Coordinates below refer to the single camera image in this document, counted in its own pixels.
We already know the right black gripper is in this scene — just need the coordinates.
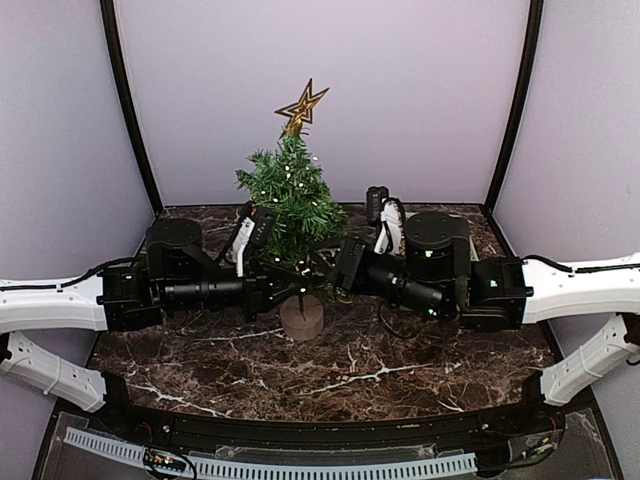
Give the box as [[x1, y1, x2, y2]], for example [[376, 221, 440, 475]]
[[308, 235, 450, 322]]

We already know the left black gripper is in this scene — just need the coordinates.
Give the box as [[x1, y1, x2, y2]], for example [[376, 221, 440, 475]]
[[163, 258, 309, 324]]

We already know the thin wire fairy light string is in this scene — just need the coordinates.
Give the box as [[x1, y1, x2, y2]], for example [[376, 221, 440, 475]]
[[249, 154, 326, 296]]

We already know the small green christmas tree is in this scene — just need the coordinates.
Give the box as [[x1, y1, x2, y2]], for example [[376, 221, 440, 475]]
[[236, 135, 348, 295]]

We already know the gold star tree topper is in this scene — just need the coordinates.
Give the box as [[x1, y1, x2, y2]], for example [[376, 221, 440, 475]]
[[275, 78, 330, 139]]

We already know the gold black bauble ornament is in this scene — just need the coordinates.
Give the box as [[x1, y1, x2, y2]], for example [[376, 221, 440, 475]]
[[335, 290, 356, 304]]

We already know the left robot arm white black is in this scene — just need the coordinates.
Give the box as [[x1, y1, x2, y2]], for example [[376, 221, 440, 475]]
[[1, 217, 308, 436]]

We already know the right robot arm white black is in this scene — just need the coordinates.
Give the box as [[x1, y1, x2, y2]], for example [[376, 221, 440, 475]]
[[310, 211, 639, 434]]

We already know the round wooden tree base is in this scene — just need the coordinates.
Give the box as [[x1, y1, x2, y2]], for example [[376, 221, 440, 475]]
[[279, 295, 324, 341]]

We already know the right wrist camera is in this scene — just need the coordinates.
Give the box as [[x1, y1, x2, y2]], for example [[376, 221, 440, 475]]
[[366, 186, 406, 256]]

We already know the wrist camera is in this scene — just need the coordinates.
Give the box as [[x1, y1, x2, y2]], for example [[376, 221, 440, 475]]
[[366, 186, 406, 256], [230, 202, 276, 278]]

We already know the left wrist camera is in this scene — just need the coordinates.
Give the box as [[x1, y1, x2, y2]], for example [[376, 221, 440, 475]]
[[230, 202, 276, 278]]

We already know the white slotted cable duct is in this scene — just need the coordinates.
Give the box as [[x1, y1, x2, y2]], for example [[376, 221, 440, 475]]
[[63, 427, 478, 479]]

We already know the black front rail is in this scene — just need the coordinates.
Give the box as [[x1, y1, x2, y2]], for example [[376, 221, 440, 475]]
[[90, 403, 565, 451]]

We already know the right black frame post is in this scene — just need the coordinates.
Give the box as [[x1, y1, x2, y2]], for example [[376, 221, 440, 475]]
[[483, 0, 544, 217]]

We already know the black frame post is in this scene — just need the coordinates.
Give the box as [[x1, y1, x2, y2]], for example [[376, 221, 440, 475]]
[[99, 0, 164, 215], [483, 0, 544, 217]]

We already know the left black frame post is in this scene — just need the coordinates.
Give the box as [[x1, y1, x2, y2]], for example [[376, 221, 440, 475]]
[[99, 0, 164, 215]]

